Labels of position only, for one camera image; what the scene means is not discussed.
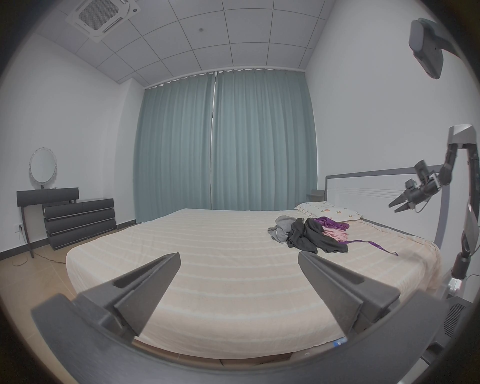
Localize black chest of drawers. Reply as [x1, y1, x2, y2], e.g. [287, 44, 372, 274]
[42, 198, 118, 251]

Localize white printed pillow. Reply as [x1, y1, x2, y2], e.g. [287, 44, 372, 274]
[294, 201, 364, 222]

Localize purple garment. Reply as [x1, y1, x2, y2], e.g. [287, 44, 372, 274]
[314, 216, 399, 257]

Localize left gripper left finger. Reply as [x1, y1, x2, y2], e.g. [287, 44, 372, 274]
[75, 252, 182, 340]

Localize blue-green curtain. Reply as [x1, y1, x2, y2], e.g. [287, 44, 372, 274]
[211, 68, 319, 211]
[134, 73, 217, 223]

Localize round white-framed mirror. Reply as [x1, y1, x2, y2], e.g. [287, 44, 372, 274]
[29, 147, 58, 189]

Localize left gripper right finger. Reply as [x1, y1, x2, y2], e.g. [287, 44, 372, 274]
[298, 250, 402, 335]

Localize bed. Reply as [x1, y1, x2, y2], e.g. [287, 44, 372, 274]
[65, 165, 447, 372]

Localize black floor cable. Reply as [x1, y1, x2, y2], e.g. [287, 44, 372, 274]
[13, 247, 68, 268]

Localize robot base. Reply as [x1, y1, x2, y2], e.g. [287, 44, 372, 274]
[412, 289, 475, 376]

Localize white ceiling air conditioner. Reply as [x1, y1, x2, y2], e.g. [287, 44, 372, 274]
[65, 0, 142, 44]

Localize pink garment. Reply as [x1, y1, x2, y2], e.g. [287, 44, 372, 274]
[322, 228, 350, 243]

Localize grey garment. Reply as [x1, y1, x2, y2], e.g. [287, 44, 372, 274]
[268, 215, 301, 243]

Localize black long-sleeved top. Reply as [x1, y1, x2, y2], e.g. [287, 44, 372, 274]
[287, 218, 349, 254]

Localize black dressing table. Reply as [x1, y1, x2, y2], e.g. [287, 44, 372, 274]
[16, 187, 80, 259]

